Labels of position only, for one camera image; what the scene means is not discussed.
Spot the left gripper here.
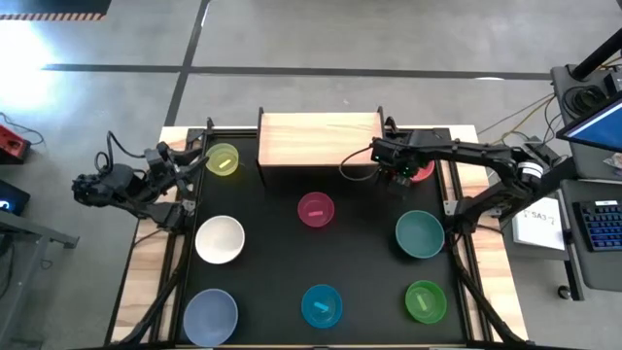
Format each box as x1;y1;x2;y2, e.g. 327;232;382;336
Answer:
143;142;212;183

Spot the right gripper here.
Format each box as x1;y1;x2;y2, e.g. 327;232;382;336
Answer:
370;135;425;196

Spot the small yellow translucent bowl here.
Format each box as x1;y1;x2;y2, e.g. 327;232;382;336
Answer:
205;142;240;177

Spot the large red bowl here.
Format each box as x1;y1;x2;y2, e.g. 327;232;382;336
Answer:
410;159;436;184

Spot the large teal bowl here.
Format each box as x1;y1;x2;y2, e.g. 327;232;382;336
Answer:
395;209;446;260

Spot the large white bowl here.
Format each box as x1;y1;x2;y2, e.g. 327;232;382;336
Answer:
194;215;246;265

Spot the small pink translucent bowl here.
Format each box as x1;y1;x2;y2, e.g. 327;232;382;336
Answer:
296;191;336;228

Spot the small green translucent bowl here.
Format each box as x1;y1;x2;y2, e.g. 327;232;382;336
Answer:
404;279;448;326

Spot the large periwinkle bowl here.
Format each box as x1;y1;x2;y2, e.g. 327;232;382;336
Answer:
182;288;240;348

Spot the small cyan translucent bowl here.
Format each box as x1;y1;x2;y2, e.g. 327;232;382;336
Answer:
300;284;344;330

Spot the wooden shelf with black legs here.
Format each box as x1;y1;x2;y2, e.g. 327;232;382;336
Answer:
256;106;386;189

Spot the black table mat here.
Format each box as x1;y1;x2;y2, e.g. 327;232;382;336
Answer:
187;134;468;345

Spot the white printed sheet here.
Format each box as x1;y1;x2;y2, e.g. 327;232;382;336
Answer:
511;195;568;252

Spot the grey metal stand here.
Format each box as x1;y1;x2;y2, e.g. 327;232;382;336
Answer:
0;208;80;276

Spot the red box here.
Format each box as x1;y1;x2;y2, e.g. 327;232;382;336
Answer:
0;123;33;165

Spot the black device with light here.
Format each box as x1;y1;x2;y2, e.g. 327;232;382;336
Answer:
0;178;31;216

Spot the monitor with blue screen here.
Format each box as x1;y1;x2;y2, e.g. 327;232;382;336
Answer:
556;91;622;155

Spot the black keyboard with blue keys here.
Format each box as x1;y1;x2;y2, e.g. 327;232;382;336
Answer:
571;198;622;253

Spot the grey workstation desk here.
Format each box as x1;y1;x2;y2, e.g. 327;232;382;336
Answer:
549;62;622;301

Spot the black pole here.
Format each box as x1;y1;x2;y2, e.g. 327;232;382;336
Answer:
570;28;622;82

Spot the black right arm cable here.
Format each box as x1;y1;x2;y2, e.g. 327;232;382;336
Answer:
338;144;379;183

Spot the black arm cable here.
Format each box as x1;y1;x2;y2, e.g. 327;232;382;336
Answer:
94;129;148;172
338;144;379;183

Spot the black metal table frame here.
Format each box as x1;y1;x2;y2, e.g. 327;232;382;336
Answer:
104;116;532;350

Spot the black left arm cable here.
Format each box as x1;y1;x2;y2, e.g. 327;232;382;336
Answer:
94;129;148;172

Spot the yellow floor cable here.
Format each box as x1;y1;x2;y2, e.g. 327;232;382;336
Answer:
477;91;556;136

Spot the coiled black cable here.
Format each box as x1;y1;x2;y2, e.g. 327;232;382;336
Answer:
563;85;609;116

